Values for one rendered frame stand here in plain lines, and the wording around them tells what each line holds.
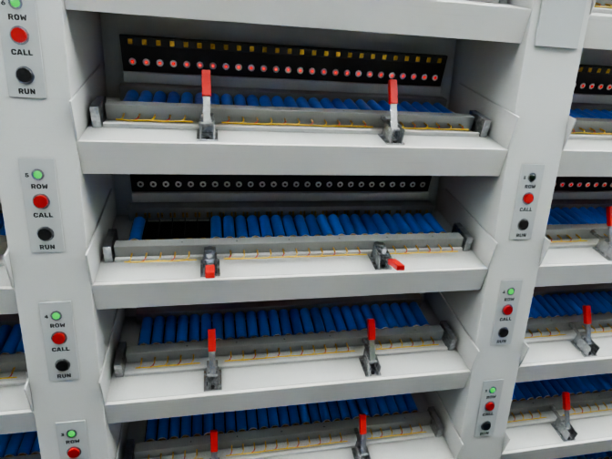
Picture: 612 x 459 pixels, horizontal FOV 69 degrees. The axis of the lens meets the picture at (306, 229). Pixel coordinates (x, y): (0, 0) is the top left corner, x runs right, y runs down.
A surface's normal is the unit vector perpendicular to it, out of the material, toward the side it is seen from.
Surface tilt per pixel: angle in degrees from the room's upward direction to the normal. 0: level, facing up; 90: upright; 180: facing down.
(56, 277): 90
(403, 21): 106
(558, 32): 90
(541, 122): 90
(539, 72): 90
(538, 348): 16
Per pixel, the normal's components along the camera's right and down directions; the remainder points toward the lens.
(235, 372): 0.09, -0.84
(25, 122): 0.20, 0.29
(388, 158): 0.18, 0.54
